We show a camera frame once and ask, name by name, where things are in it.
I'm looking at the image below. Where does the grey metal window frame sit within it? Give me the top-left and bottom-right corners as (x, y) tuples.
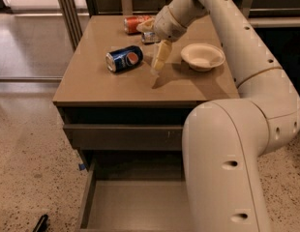
(0, 0), (82, 83)

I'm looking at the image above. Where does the black object on floor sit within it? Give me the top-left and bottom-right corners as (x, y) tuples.
(32, 215), (48, 232)

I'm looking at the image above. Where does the silver blue soda can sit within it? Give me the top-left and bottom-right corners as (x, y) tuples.
(141, 32), (160, 44)

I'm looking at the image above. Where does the grey top drawer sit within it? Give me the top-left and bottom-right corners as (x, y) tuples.
(64, 124), (182, 151)

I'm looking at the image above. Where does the blue pepsi can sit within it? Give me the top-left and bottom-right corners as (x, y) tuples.
(105, 45), (143, 73)

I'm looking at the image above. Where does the grey drawer cabinet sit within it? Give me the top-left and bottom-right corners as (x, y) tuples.
(51, 14), (241, 232)

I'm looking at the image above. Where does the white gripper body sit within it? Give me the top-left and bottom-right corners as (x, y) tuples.
(153, 6), (187, 43)

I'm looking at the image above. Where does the orange soda can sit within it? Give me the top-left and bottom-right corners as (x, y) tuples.
(124, 15), (151, 35)

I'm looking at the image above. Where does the open grey middle drawer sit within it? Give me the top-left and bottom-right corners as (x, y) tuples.
(75, 152), (193, 232)

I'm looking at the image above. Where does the wooden counter with metal brackets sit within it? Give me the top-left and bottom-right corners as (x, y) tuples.
(81, 0), (300, 29)

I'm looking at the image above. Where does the blue tape piece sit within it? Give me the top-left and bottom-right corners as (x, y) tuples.
(78, 163), (86, 171)

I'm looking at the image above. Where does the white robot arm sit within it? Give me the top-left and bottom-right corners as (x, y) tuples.
(139, 0), (300, 232)

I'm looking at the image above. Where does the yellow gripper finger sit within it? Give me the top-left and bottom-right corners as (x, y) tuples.
(136, 17), (155, 33)
(151, 40), (172, 72)

